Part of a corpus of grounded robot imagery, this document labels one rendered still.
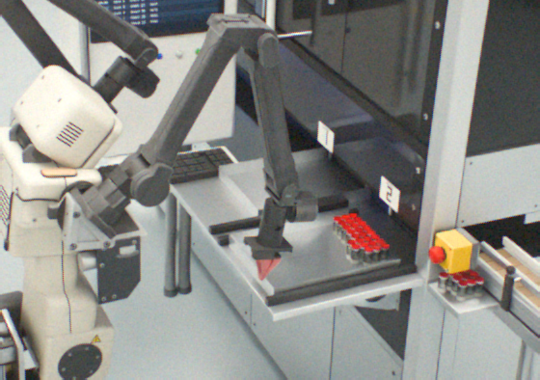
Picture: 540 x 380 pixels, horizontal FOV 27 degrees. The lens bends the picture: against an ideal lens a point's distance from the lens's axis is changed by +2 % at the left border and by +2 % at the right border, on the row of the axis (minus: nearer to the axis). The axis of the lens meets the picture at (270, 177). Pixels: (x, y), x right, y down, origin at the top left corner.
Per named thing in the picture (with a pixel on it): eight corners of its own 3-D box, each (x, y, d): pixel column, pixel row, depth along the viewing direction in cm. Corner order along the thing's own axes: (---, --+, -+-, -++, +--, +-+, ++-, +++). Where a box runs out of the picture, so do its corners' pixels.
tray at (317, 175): (326, 156, 326) (327, 146, 325) (370, 198, 306) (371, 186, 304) (218, 176, 313) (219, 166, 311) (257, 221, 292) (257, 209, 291)
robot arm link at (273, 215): (261, 193, 256) (273, 204, 252) (287, 192, 260) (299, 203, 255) (256, 220, 259) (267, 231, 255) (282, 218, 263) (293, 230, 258)
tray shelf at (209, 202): (317, 155, 331) (318, 149, 330) (450, 279, 276) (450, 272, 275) (165, 183, 312) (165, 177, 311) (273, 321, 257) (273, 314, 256)
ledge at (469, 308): (475, 278, 277) (476, 272, 276) (508, 308, 267) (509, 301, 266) (426, 289, 271) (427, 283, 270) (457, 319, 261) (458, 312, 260)
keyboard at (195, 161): (223, 151, 343) (223, 145, 342) (239, 172, 332) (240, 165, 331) (94, 172, 328) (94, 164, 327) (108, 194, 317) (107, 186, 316)
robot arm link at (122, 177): (102, 179, 235) (111, 192, 231) (139, 148, 236) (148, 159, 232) (127, 204, 241) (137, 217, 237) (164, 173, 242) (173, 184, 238)
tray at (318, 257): (347, 220, 295) (348, 208, 293) (398, 271, 274) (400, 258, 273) (229, 245, 281) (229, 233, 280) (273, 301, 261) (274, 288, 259)
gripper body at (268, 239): (292, 255, 261) (298, 227, 258) (253, 257, 256) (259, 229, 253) (280, 241, 266) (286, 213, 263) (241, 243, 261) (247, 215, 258)
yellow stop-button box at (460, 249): (458, 253, 268) (461, 227, 265) (475, 268, 263) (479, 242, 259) (430, 258, 265) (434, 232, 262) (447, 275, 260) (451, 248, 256)
